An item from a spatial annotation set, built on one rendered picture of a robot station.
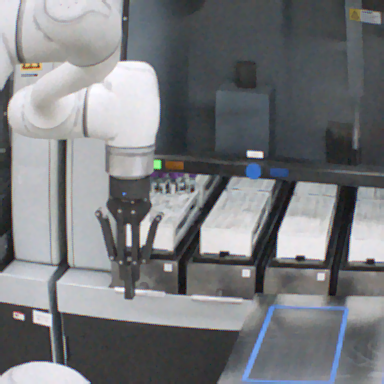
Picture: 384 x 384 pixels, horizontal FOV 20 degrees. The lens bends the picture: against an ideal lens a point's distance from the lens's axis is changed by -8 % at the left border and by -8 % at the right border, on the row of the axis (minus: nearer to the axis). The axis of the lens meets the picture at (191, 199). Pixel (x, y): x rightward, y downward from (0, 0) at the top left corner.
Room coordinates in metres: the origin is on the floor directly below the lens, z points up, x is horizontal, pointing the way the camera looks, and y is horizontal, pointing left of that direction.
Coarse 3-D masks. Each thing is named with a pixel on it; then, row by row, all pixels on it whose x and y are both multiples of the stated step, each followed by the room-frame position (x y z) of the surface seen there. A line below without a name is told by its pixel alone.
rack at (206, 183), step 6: (186, 174) 2.59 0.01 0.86; (198, 174) 2.58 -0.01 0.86; (198, 180) 2.53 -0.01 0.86; (204, 180) 2.53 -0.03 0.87; (210, 180) 2.67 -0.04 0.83; (216, 180) 2.67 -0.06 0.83; (198, 186) 2.48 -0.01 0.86; (204, 186) 2.51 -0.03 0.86; (210, 186) 2.68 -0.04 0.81; (204, 192) 2.51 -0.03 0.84; (210, 192) 2.59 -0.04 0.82; (204, 198) 2.52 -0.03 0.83; (204, 204) 2.51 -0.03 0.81
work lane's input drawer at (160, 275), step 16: (224, 176) 2.75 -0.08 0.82; (208, 208) 2.52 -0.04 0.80; (192, 224) 2.35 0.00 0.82; (192, 240) 2.28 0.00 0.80; (128, 256) 2.16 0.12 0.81; (160, 256) 2.14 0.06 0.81; (176, 256) 2.17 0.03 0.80; (112, 272) 2.16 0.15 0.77; (144, 272) 2.14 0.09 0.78; (160, 272) 2.14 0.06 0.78; (176, 272) 2.13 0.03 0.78; (144, 288) 2.12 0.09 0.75; (160, 288) 2.14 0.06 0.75; (176, 288) 2.13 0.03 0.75
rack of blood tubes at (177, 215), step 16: (176, 192) 2.42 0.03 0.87; (160, 208) 2.30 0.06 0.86; (176, 208) 2.31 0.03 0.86; (128, 224) 2.19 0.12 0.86; (144, 224) 2.18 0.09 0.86; (160, 224) 2.19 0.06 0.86; (176, 224) 2.21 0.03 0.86; (128, 240) 2.19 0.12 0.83; (144, 240) 2.18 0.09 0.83; (160, 240) 2.18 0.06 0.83; (176, 240) 2.21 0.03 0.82
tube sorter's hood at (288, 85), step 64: (128, 0) 2.23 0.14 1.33; (192, 0) 2.21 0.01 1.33; (256, 0) 2.18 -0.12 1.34; (320, 0) 2.16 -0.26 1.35; (192, 64) 2.21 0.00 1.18; (256, 64) 2.18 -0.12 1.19; (320, 64) 2.16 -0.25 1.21; (192, 128) 2.21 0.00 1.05; (256, 128) 2.18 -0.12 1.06; (320, 128) 2.16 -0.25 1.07
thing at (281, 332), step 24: (264, 312) 1.82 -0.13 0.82; (288, 312) 1.81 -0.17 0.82; (312, 312) 1.81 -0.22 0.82; (336, 312) 1.80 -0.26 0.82; (360, 312) 1.80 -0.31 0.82; (240, 336) 1.70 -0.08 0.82; (264, 336) 1.70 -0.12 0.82; (288, 336) 1.70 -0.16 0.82; (312, 336) 1.69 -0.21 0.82; (336, 336) 1.69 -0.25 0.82; (360, 336) 1.68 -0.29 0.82; (240, 360) 1.60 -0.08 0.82; (264, 360) 1.59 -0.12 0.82; (288, 360) 1.59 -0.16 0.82; (312, 360) 1.59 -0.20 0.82; (336, 360) 1.58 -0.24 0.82; (360, 360) 1.57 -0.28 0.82
